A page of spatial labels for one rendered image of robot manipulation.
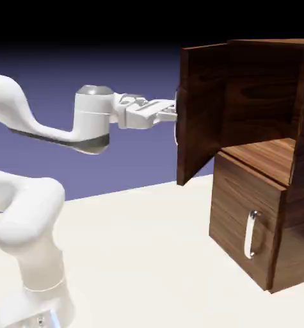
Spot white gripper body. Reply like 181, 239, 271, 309
125, 99, 177, 130

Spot thin silver curved door handle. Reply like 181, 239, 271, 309
173, 88, 180, 147

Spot tall dark wood cabinet door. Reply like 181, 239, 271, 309
176, 42, 230, 187

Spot dark wood cabinet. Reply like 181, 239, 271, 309
209, 38, 304, 295

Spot short dark wood cabinet door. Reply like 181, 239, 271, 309
209, 150, 287, 292

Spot thick silver curved door handle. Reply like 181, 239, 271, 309
244, 209, 263, 260

